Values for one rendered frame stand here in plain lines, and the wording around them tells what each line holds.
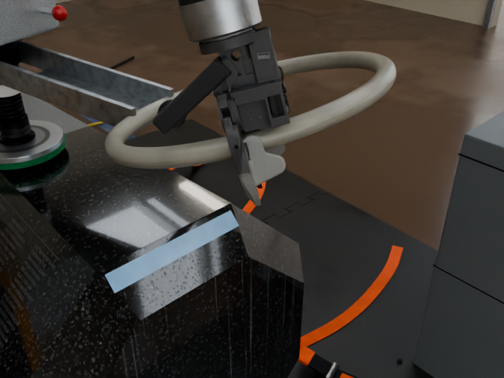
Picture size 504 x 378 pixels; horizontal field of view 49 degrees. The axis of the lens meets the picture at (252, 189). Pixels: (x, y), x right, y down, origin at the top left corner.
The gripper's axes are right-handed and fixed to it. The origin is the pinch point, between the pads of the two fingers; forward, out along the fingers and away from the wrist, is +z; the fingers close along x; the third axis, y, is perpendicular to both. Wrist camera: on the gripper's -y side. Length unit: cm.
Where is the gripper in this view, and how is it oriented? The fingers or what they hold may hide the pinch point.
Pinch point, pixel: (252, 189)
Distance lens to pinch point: 73.5
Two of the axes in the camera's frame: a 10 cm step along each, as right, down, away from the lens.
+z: 2.5, 9.0, 3.7
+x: 0.5, -3.9, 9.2
